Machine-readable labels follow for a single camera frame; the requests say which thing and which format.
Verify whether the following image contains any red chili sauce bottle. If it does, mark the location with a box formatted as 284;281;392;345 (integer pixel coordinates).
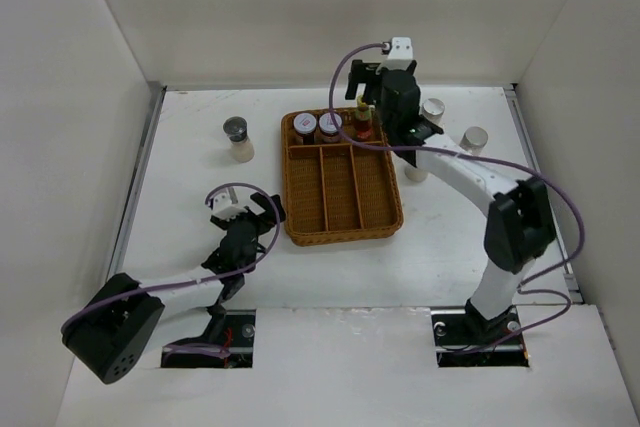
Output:
353;96;374;142

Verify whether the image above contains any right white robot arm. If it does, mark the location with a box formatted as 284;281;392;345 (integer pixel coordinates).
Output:
345;60;556;343

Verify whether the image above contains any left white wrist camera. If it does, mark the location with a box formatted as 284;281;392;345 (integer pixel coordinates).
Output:
206;192;246;221

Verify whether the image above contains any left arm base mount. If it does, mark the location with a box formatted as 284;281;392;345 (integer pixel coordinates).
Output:
160;309;256;369

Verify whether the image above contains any white-lid brown sauce jar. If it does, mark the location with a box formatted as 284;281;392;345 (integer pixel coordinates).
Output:
318;112;343;144

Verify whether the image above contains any black-cap white powder grinder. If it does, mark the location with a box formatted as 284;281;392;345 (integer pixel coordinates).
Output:
223;116;255;163

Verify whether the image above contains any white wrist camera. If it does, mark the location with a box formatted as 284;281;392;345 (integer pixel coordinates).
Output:
380;37;414;70
206;192;246;221

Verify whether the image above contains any brown wicker divided basket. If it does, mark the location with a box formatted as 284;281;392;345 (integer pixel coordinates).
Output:
281;112;403;246

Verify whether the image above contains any silver-cap blue-label grain jar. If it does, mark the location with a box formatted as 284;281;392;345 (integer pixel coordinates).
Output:
460;126;489;156

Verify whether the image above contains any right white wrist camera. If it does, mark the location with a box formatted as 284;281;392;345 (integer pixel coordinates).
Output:
380;37;414;70

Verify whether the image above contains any silver-cap blue-label tall jar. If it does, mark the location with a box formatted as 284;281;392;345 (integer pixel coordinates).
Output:
421;98;446;127

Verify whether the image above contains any black-top white powder shaker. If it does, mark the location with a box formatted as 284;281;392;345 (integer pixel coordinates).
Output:
404;165;429;183

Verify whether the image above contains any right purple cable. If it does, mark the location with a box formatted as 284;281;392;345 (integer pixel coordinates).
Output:
328;42;586;348

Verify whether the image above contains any white-lid dark sauce jar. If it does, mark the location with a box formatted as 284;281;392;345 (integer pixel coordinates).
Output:
293;112;317;145

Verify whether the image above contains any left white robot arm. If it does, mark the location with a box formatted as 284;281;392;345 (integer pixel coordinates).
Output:
61;184;286;385

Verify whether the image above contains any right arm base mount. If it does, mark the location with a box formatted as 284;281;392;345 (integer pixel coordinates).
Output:
430;305;529;368

